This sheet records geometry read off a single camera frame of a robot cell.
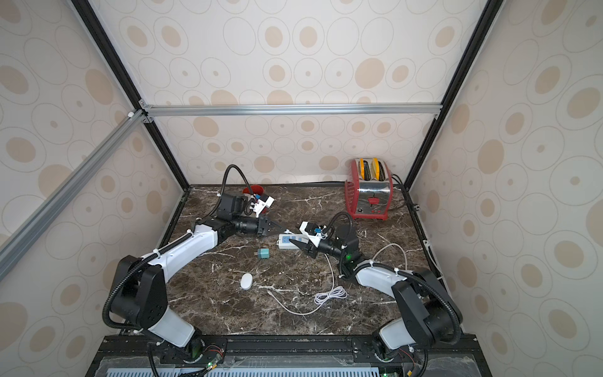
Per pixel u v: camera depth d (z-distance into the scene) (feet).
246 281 2.87
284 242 3.18
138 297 1.44
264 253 3.07
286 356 2.40
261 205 2.54
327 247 2.34
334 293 2.78
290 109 3.03
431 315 1.43
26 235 1.73
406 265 3.03
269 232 2.44
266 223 2.49
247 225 2.36
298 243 2.45
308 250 2.34
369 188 3.21
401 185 3.95
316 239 2.28
